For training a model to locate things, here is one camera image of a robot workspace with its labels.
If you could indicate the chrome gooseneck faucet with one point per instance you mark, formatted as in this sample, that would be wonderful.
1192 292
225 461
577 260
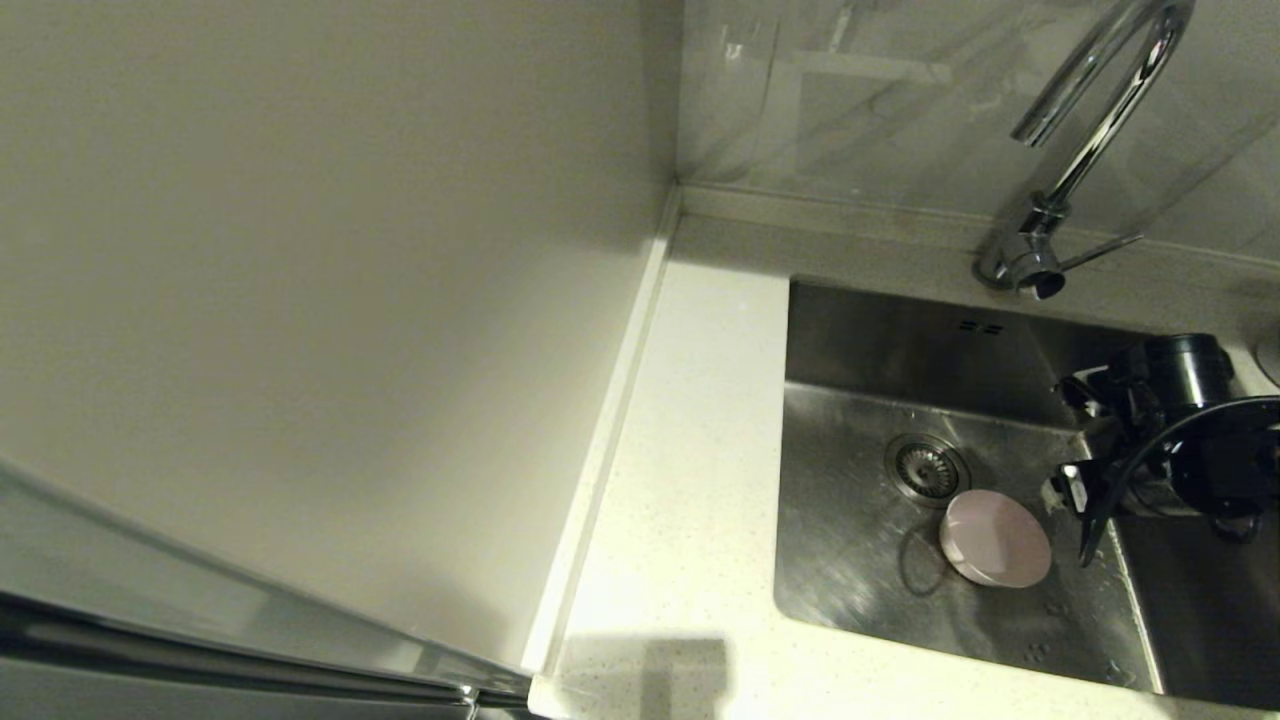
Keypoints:
1030 262

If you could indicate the white countertop upstand trim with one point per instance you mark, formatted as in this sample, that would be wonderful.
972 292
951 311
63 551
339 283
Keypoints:
610 430

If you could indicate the stainless steel sink basin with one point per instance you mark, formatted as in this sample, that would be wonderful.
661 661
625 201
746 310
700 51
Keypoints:
850 590

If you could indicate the round metal drain strainer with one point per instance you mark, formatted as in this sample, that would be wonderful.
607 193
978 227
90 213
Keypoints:
928 470

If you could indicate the stainless steel appliance door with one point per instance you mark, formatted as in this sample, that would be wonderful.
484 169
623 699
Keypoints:
150 640

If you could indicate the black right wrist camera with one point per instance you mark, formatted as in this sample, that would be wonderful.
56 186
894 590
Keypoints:
1072 490

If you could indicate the pink bowl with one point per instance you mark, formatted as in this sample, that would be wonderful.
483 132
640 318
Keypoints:
995 540

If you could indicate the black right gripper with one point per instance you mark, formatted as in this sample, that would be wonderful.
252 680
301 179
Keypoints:
1210 450

